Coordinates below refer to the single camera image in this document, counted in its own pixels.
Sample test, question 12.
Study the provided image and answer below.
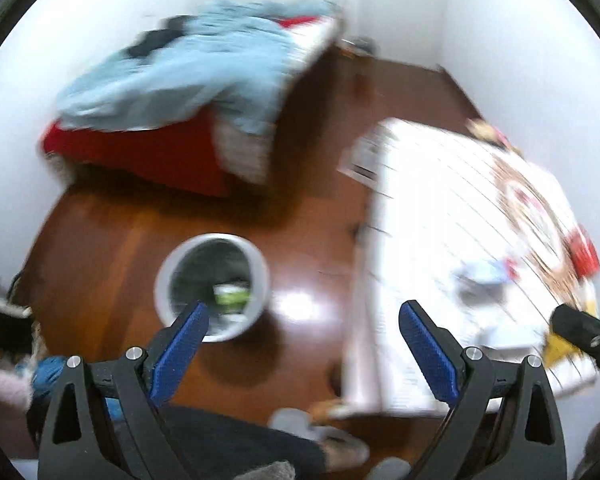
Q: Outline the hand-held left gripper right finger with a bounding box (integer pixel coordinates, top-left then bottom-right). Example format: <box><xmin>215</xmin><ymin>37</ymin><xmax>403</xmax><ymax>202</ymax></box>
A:
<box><xmin>399</xmin><ymin>300</ymin><xmax>567</xmax><ymax>480</ymax></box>

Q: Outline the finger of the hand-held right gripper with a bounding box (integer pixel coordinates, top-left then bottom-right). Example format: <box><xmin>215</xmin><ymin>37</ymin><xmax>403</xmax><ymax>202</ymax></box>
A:
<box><xmin>551</xmin><ymin>303</ymin><xmax>600</xmax><ymax>377</ymax></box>

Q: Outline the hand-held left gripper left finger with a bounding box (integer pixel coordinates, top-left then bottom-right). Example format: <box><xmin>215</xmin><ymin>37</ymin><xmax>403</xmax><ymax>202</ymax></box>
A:
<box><xmin>37</xmin><ymin>301</ymin><xmax>211</xmax><ymax>480</ymax></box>

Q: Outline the yellow wrapper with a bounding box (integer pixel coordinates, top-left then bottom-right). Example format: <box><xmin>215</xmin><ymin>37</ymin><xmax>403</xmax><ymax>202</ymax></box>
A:
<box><xmin>542</xmin><ymin>330</ymin><xmax>588</xmax><ymax>368</ymax></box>

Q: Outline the white round trash bin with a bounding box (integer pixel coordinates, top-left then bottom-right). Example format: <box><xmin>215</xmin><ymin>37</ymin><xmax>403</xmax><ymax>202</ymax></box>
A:
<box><xmin>154</xmin><ymin>233</ymin><xmax>271</xmax><ymax>343</ymax></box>

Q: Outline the red soda can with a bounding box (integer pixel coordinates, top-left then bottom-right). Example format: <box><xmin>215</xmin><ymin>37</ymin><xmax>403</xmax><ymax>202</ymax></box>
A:
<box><xmin>567</xmin><ymin>227</ymin><xmax>600</xmax><ymax>278</ymax></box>

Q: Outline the green packet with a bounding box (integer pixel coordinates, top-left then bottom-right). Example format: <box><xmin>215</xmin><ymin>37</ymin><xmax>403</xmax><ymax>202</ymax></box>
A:
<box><xmin>214</xmin><ymin>283</ymin><xmax>251</xmax><ymax>308</ymax></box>

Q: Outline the blue and white wrapper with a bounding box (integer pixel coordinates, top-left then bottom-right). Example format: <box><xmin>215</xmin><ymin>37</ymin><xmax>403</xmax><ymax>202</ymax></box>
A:
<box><xmin>452</xmin><ymin>260</ymin><xmax>518</xmax><ymax>301</ymax></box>

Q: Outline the person's dark trouser leg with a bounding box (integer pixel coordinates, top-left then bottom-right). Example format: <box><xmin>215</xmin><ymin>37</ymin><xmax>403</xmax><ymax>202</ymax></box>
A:
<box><xmin>155</xmin><ymin>405</ymin><xmax>328</xmax><ymax>480</ymax></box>

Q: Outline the grey slipper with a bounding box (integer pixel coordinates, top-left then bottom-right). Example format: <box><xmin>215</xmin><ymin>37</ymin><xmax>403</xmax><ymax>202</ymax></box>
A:
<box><xmin>271</xmin><ymin>408</ymin><xmax>371</xmax><ymax>471</ymax></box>

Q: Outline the blue cloth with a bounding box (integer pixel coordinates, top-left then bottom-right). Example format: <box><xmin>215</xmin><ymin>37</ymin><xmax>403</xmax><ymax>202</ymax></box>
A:
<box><xmin>30</xmin><ymin>355</ymin><xmax>121</xmax><ymax>421</ymax></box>

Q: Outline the red bed sheet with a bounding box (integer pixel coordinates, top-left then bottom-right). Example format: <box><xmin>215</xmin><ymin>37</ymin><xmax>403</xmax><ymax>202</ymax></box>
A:
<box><xmin>41</xmin><ymin>112</ymin><xmax>233</xmax><ymax>197</ymax></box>

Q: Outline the grey checkered quilt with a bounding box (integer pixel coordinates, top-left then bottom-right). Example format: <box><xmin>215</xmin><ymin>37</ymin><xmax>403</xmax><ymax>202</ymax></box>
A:
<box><xmin>215</xmin><ymin>15</ymin><xmax>343</xmax><ymax>183</ymax></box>

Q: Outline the light blue blanket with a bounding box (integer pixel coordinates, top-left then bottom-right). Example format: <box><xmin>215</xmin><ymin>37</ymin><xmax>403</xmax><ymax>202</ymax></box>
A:
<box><xmin>55</xmin><ymin>0</ymin><xmax>341</xmax><ymax>136</ymax></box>

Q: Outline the black garment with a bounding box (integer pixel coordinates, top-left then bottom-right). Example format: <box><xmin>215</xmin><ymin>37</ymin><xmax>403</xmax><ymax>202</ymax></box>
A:
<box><xmin>127</xmin><ymin>17</ymin><xmax>191</xmax><ymax>58</ymax></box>

